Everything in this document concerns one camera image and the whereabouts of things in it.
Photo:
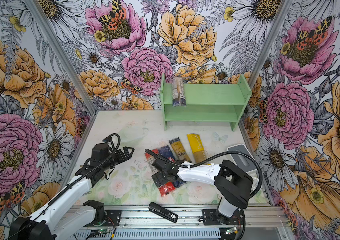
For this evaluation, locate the white grey tissue box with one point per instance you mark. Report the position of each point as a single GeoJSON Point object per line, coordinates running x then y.
{"type": "Point", "coordinates": [243, 162]}

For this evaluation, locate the red spaghetti bag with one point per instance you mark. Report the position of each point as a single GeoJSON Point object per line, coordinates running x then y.
{"type": "Point", "coordinates": [164, 187]}

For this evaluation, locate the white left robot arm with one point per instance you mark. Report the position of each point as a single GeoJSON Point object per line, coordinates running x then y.
{"type": "Point", "coordinates": [49, 222]}

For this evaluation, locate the blue and clear spaghetti bag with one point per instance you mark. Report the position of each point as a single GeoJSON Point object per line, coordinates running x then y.
{"type": "Point", "coordinates": [179, 149]}

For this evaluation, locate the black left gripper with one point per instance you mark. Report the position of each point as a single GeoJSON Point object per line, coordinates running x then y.
{"type": "Point", "coordinates": [122, 158]}

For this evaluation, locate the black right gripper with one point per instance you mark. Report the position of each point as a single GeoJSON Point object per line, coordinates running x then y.
{"type": "Point", "coordinates": [161, 180]}

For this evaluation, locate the clear spaghetti bag dark ends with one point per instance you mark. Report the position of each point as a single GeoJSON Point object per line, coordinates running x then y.
{"type": "Point", "coordinates": [178, 93]}

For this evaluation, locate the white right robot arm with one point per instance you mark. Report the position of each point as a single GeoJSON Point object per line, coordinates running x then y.
{"type": "Point", "coordinates": [235, 185]}

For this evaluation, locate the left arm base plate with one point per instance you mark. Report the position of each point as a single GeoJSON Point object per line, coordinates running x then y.
{"type": "Point", "coordinates": [112, 219]}

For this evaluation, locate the aluminium frame rail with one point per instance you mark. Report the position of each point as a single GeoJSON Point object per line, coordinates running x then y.
{"type": "Point", "coordinates": [262, 222]}

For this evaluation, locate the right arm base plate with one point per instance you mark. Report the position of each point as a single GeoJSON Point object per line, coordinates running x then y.
{"type": "Point", "coordinates": [211, 217]}

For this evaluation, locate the blue Barilla spaghetti bag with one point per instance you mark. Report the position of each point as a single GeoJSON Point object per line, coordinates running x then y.
{"type": "Point", "coordinates": [167, 153]}

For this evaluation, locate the black handheld device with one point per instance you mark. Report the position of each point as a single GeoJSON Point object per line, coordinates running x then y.
{"type": "Point", "coordinates": [162, 212]}

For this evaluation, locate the small white lidded jar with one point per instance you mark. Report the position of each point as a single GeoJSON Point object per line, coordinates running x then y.
{"type": "Point", "coordinates": [256, 185]}

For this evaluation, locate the yellow pasta bag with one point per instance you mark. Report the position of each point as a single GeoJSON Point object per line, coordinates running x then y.
{"type": "Point", "coordinates": [197, 148]}

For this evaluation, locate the green wooden shelf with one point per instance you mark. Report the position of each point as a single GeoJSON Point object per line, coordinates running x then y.
{"type": "Point", "coordinates": [207, 102]}

